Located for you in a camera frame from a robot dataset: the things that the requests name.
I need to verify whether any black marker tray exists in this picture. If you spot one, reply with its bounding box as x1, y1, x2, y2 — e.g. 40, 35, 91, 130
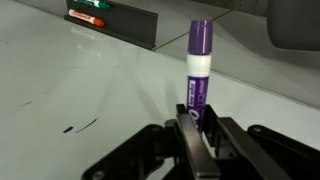
63, 0, 159, 52

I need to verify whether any red whiteboard marker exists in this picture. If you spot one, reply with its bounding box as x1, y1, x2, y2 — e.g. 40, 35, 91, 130
68, 8, 106, 28

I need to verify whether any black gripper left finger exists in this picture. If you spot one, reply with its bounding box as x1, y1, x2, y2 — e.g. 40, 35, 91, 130
81, 103, 222, 180

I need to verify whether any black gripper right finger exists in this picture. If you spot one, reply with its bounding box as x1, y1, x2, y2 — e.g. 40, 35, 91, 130
203, 104, 320, 180

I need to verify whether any wide whiteboard panel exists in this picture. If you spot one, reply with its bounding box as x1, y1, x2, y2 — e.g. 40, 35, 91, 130
0, 0, 320, 180

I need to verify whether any purple whiteboard marker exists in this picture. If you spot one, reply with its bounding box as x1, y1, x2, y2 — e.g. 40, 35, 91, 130
185, 19, 214, 133

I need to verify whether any green whiteboard marker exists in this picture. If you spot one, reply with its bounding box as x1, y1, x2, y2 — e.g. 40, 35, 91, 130
74, 0, 112, 11

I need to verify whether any black chair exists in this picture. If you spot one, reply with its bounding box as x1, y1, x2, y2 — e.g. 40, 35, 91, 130
266, 0, 320, 52

